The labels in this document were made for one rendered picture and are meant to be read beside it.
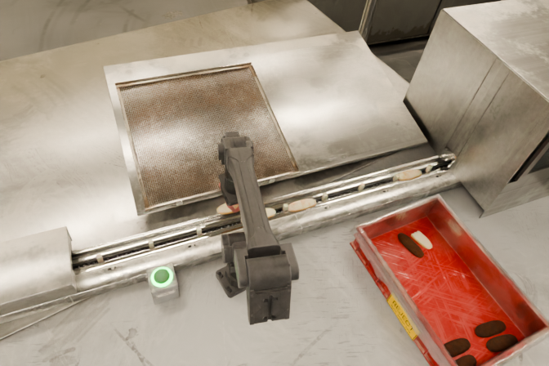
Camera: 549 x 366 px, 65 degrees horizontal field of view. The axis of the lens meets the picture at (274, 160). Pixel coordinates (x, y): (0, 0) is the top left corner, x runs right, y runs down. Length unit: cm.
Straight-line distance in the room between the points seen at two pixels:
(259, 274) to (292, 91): 99
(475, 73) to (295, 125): 60
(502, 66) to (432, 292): 69
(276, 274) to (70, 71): 142
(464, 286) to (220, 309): 72
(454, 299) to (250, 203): 75
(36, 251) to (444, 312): 112
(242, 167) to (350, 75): 91
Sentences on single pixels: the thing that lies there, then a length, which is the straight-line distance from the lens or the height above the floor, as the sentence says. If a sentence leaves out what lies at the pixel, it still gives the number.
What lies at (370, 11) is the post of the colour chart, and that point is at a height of 100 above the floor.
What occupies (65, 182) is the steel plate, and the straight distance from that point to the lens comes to 155.
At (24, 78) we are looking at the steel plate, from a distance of 200.
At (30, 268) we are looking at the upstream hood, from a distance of 128.
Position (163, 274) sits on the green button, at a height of 91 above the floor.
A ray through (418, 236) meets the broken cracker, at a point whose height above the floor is 83.
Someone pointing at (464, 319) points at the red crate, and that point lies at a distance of 140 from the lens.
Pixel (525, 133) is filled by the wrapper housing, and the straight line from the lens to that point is 142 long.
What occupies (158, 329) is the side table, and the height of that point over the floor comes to 82.
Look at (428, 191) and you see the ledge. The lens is 157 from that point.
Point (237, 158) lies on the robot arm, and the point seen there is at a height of 123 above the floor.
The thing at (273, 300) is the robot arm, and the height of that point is 123.
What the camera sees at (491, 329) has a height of 83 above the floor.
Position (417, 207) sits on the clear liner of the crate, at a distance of 142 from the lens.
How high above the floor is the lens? 197
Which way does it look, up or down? 48 degrees down
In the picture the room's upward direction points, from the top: 8 degrees clockwise
